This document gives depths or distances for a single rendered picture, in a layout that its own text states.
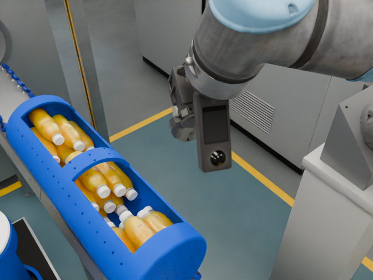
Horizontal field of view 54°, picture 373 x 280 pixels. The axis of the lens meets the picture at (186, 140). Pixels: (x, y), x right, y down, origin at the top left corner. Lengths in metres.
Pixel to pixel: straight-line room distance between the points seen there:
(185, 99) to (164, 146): 2.48
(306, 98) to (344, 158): 1.15
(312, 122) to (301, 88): 0.24
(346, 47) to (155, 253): 0.74
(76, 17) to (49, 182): 0.74
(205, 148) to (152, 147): 2.51
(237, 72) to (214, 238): 2.11
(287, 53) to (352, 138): 0.96
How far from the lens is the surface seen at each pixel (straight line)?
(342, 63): 0.42
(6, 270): 1.42
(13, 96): 2.18
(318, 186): 1.51
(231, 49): 0.39
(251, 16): 0.35
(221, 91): 0.45
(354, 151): 1.35
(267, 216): 2.62
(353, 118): 1.34
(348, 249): 1.62
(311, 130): 2.58
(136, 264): 1.01
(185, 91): 0.54
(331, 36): 0.40
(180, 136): 0.62
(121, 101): 3.52
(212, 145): 0.52
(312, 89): 2.44
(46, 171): 1.32
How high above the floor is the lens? 2.10
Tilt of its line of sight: 43 degrees down
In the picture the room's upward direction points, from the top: straight up
